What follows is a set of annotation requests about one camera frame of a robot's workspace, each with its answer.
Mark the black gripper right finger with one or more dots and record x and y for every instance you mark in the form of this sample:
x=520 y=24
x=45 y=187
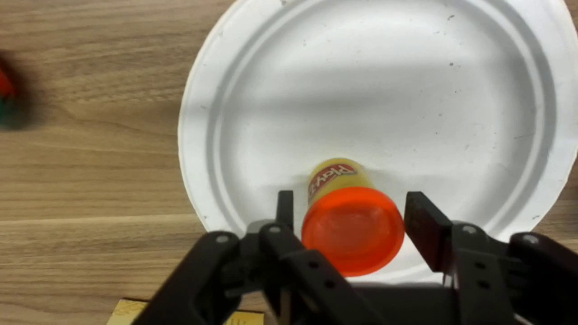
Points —
x=499 y=283

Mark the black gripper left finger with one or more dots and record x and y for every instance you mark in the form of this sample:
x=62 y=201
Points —
x=289 y=283

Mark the yellow tub with orange lid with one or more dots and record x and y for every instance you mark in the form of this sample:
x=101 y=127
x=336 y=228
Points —
x=352 y=232

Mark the red toy strawberry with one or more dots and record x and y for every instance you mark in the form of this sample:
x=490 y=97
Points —
x=4 y=91

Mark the white paper plate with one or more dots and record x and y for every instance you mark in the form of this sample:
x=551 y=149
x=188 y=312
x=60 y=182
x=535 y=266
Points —
x=390 y=91

